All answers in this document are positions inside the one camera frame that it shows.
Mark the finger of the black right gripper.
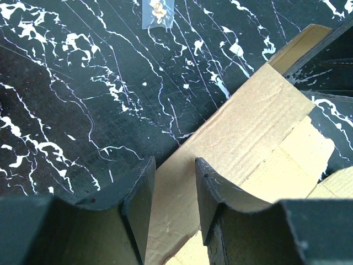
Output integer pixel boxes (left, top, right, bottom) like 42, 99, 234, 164
284, 17, 352, 97

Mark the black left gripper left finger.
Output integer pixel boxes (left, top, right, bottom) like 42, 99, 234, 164
1, 157, 156, 264

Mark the small clear packet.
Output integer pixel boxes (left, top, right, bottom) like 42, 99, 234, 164
142, 0, 175, 29

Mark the brown cardboard box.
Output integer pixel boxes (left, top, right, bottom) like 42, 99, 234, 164
146, 24, 352, 264

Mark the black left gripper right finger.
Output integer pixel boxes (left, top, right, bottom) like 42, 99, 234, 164
195, 157, 352, 264

